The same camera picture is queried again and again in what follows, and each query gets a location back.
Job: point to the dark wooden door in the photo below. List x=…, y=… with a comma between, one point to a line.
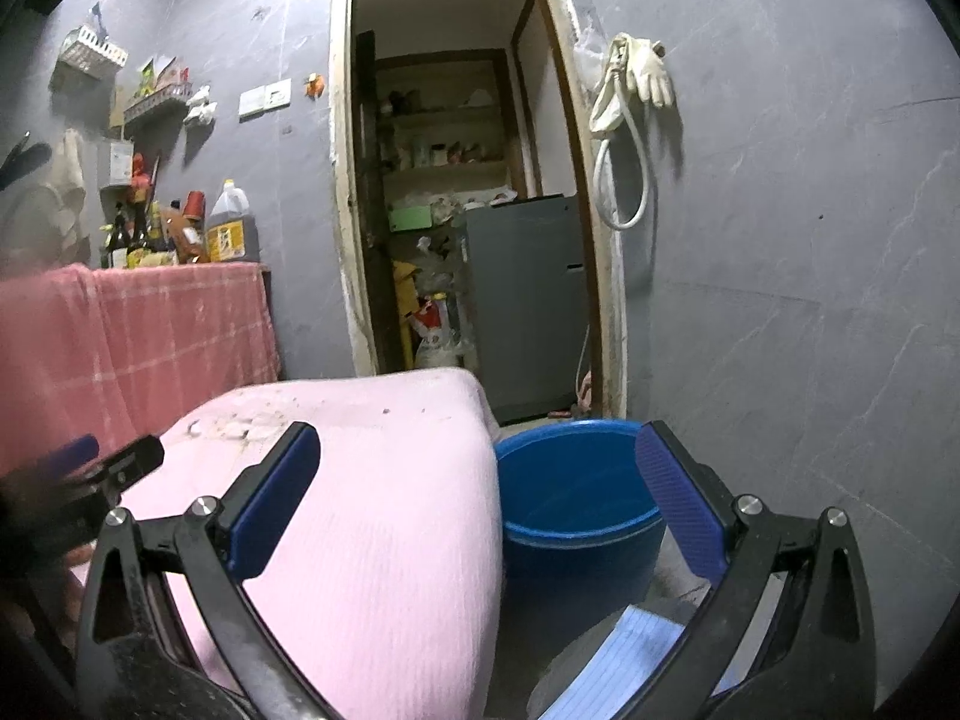
x=371, y=202

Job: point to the white utensil basket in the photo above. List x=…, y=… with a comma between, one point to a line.
x=118, y=163

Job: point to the yellow bag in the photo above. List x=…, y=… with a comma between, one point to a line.
x=405, y=292

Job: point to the hanging beige rag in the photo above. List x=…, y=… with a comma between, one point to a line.
x=67, y=172

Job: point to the grey washing machine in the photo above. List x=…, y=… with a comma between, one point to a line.
x=525, y=307

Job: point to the pink cloth covered table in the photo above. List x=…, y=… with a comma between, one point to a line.
x=375, y=510

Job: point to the white plastic bag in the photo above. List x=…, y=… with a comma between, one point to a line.
x=202, y=106

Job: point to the wooden door frame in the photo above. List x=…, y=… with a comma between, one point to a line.
x=346, y=240

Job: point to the blue plastic bucket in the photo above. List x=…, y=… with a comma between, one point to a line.
x=570, y=510

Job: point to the wooden spatula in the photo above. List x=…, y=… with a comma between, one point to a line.
x=118, y=109

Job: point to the white wall basket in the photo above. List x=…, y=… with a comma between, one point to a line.
x=90, y=56

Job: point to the red white bag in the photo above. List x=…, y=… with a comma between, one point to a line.
x=439, y=341

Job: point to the green box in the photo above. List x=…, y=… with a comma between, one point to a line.
x=410, y=219

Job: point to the wooden shelf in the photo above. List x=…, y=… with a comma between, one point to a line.
x=442, y=116

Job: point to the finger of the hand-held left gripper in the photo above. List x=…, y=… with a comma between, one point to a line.
x=131, y=461
x=67, y=456

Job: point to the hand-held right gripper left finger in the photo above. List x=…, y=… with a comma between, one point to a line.
x=274, y=499

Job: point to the brown sauce bottle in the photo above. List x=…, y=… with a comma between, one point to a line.
x=186, y=240

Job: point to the green seasoning packet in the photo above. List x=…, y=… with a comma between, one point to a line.
x=148, y=81

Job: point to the red seasoning packet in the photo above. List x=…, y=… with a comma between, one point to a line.
x=172, y=71

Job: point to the red mesh bag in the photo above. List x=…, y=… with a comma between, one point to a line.
x=142, y=176

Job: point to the dark glass bottle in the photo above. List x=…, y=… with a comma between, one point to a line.
x=140, y=229
x=116, y=244

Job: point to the person's left hand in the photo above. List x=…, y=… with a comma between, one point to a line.
x=79, y=585

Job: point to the wall shelf rack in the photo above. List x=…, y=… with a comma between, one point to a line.
x=157, y=101

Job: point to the cream rubber gloves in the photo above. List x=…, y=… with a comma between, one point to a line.
x=649, y=71

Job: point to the red cup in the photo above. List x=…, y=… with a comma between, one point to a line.
x=195, y=206

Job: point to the pink checked towel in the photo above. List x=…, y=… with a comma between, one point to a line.
x=150, y=337

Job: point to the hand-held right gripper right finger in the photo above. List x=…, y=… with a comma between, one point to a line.
x=679, y=502

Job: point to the pale lumpy vegetable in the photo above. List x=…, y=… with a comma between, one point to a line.
x=154, y=259

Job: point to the cooking oil jug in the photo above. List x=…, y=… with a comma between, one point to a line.
x=232, y=232

